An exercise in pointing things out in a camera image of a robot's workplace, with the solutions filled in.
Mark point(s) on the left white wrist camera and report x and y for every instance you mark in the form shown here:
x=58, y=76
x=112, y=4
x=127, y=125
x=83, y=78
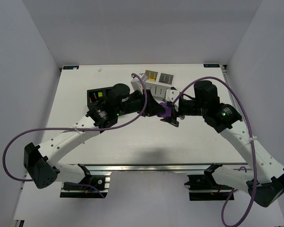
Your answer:
x=138, y=80

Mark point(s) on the left blue table label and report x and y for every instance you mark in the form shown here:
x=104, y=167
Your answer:
x=70, y=67

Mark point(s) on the purple lego figure piece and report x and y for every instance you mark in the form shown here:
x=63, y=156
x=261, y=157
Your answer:
x=167, y=110

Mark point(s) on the blue table label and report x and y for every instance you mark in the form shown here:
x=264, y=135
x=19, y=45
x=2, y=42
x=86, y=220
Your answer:
x=70, y=67
x=211, y=65

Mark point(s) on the right blue table label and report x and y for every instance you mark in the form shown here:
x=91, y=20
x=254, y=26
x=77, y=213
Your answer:
x=211, y=65

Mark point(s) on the black two-bin container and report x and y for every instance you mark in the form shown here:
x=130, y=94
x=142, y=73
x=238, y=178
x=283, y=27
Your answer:
x=93, y=98

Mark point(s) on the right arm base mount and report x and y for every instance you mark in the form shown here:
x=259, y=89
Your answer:
x=201, y=185

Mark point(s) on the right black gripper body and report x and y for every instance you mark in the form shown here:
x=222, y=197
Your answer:
x=178, y=108

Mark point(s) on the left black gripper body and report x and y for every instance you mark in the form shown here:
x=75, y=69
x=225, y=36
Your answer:
x=148, y=103

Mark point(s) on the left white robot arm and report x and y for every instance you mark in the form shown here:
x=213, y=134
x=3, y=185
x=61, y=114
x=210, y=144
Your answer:
x=42, y=161

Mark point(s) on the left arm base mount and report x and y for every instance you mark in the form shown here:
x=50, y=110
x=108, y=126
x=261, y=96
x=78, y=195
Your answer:
x=90, y=187

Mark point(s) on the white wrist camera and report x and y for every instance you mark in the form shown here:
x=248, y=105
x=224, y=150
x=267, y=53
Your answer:
x=138, y=80
x=171, y=95

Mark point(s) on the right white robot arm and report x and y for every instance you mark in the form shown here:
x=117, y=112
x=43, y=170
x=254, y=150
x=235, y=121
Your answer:
x=265, y=181

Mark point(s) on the white two-bin container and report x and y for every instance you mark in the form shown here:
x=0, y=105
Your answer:
x=163, y=82

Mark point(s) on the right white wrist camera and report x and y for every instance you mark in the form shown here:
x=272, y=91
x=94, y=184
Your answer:
x=171, y=95

